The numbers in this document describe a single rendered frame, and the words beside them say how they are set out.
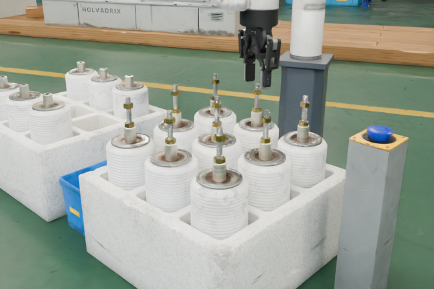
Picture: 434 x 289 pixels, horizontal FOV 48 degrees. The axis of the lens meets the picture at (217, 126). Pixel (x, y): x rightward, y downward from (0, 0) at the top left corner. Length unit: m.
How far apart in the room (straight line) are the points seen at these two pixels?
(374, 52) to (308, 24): 1.47
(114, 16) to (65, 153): 2.32
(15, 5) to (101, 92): 3.00
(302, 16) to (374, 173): 0.69
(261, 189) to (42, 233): 0.55
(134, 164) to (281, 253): 0.31
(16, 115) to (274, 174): 0.70
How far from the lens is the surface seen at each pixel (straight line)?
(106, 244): 1.01
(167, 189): 0.85
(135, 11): 3.34
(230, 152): 0.91
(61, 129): 1.19
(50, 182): 1.18
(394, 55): 2.84
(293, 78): 1.42
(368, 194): 0.83
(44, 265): 1.08
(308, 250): 0.96
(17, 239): 1.19
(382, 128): 0.83
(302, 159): 0.93
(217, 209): 0.77
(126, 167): 0.93
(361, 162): 0.82
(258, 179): 0.84
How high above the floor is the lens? 0.60
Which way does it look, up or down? 20 degrees down
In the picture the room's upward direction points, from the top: straight up
